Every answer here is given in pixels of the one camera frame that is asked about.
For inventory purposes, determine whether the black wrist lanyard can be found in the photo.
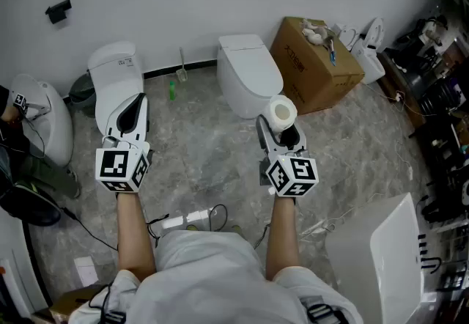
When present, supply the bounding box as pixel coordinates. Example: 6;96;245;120
145;213;170;247
254;223;271;249

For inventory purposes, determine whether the cluttered dark equipment shelf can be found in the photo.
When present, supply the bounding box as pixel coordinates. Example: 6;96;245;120
379;3;469;228

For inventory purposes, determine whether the black wall paper holder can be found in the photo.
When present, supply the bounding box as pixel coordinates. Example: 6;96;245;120
45;0;73;25

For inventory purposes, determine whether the white power cable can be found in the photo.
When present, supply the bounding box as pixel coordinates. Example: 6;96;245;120
394;139;415;181

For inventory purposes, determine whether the person's right forearm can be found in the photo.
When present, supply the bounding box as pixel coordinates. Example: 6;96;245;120
264;196;302;282

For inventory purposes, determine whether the toilet brush in holder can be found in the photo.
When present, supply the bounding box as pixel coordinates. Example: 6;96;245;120
177;46;188;84

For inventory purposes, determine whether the white paper sheet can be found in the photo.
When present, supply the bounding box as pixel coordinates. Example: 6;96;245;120
73;256;99;287

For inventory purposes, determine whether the white elongated smart toilet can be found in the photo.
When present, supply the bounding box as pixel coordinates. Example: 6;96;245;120
86;40;146;136

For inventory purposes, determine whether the large brown cardboard box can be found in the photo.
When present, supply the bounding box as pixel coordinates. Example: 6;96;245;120
270;16;366;117

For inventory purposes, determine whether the white toilet paper roll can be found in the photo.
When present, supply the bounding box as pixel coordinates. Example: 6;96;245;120
269;94;297;133

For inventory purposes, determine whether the person's white shirt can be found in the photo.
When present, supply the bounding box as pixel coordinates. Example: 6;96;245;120
67;230;362;324

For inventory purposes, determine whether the white plastic pipe fitting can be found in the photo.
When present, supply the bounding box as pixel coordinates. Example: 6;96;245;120
300;18;327;32

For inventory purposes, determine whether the grey chest harness strap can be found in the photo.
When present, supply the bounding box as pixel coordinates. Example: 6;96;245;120
300;295;349;324
87;284;128;324

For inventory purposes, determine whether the white boxy smart toilet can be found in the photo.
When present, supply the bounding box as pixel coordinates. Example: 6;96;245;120
216;34;285;119

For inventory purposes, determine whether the person's left forearm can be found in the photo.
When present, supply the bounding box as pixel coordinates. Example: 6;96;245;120
116;190;158;284

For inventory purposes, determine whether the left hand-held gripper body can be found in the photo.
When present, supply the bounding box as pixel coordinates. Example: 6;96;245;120
95;135;153;194

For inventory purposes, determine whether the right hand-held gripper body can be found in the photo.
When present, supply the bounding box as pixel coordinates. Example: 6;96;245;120
258;144;320;199

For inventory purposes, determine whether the white egg-shaped toilet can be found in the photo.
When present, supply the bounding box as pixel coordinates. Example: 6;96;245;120
10;73;74;168

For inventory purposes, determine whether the dark mesh waste bin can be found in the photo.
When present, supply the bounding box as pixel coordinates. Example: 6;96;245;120
68;73;97;118

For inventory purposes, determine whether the small brown cardboard box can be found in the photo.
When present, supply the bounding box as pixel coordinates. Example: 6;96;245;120
49;284;107;324

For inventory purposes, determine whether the white glossy cabinet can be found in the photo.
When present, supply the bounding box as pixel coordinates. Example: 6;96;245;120
325;192;426;324

